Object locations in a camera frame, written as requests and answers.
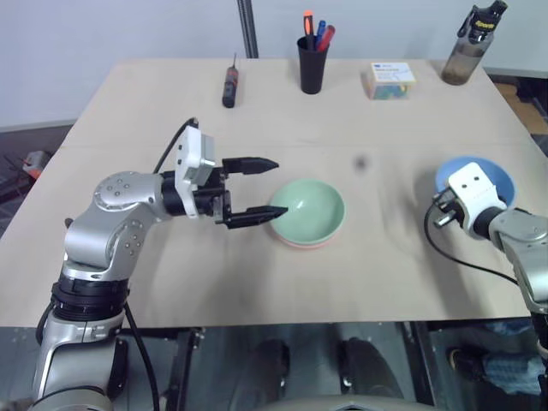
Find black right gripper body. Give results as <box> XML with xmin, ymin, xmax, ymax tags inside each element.
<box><xmin>432</xmin><ymin>188</ymin><xmax>467</xmax><ymax>229</ymax></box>

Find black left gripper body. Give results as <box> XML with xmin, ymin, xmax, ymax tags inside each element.
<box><xmin>192</xmin><ymin>164</ymin><xmax>235</xmax><ymax>225</ymax></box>

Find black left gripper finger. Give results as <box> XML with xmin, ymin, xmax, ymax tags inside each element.
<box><xmin>217</xmin><ymin>205</ymin><xmax>289</xmax><ymax>231</ymax></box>
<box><xmin>222</xmin><ymin>157</ymin><xmax>281</xmax><ymax>176</ymax></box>

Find blue bowl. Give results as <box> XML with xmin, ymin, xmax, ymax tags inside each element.
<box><xmin>434</xmin><ymin>155</ymin><xmax>516</xmax><ymax>209</ymax></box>

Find pink bowl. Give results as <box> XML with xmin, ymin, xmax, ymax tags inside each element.
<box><xmin>273</xmin><ymin>222</ymin><xmax>343</xmax><ymax>252</ymax></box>

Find green bowl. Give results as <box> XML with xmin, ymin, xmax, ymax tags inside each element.
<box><xmin>268</xmin><ymin>178</ymin><xmax>346</xmax><ymax>247</ymax></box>

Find black and red screwdriver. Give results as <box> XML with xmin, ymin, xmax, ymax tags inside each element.
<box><xmin>221</xmin><ymin>52</ymin><xmax>242</xmax><ymax>110</ymax></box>

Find black pen cup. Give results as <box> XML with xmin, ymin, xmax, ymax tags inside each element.
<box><xmin>296</xmin><ymin>35</ymin><xmax>331</xmax><ymax>95</ymax></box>

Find grey metal pole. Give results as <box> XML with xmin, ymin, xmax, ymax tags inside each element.
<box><xmin>235</xmin><ymin>0</ymin><xmax>260</xmax><ymax>59</ymax></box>

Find clear plastic box with label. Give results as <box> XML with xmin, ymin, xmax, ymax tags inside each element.
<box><xmin>363</xmin><ymin>61</ymin><xmax>418</xmax><ymax>102</ymax></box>

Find red marker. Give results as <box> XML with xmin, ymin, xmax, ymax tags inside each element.
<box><xmin>318</xmin><ymin>25</ymin><xmax>337</xmax><ymax>52</ymax></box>

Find smoky water bottle black lid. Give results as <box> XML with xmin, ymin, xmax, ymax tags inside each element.
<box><xmin>440</xmin><ymin>0</ymin><xmax>509</xmax><ymax>86</ymax></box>

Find person's dark shoe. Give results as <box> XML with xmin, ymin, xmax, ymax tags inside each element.
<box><xmin>446</xmin><ymin>346</ymin><xmax>485</xmax><ymax>383</ymax></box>

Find black table leg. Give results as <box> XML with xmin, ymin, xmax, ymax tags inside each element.
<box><xmin>167</xmin><ymin>327</ymin><xmax>206</xmax><ymax>411</ymax></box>
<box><xmin>402</xmin><ymin>320</ymin><xmax>443</xmax><ymax>411</ymax></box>

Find person's blue jeans leg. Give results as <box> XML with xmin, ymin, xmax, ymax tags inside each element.
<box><xmin>482</xmin><ymin>321</ymin><xmax>548</xmax><ymax>396</ymax></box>

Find orange and grey floor object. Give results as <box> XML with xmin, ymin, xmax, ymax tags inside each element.
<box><xmin>21</xmin><ymin>149</ymin><xmax>53</xmax><ymax>180</ymax></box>

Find grey robot torso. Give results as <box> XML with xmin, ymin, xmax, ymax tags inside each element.
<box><xmin>255</xmin><ymin>394</ymin><xmax>451</xmax><ymax>411</ymax></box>

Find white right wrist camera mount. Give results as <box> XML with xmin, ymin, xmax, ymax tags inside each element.
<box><xmin>446</xmin><ymin>161</ymin><xmax>509</xmax><ymax>240</ymax></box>

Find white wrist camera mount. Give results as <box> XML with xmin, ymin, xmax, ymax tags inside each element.
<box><xmin>173</xmin><ymin>126</ymin><xmax>217</xmax><ymax>220</ymax></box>
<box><xmin>446</xmin><ymin>161</ymin><xmax>509</xmax><ymax>240</ymax></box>

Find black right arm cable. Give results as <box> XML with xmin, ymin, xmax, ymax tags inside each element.
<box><xmin>423</xmin><ymin>200</ymin><xmax>520</xmax><ymax>285</ymax></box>

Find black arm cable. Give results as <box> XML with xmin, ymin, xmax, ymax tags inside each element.
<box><xmin>423</xmin><ymin>200</ymin><xmax>520</xmax><ymax>285</ymax></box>
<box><xmin>152</xmin><ymin>116</ymin><xmax>200</xmax><ymax>175</ymax></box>

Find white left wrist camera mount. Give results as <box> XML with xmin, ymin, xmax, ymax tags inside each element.
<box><xmin>173</xmin><ymin>126</ymin><xmax>217</xmax><ymax>220</ymax></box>

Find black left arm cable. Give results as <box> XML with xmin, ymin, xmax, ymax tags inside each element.
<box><xmin>152</xmin><ymin>116</ymin><xmax>200</xmax><ymax>175</ymax></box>

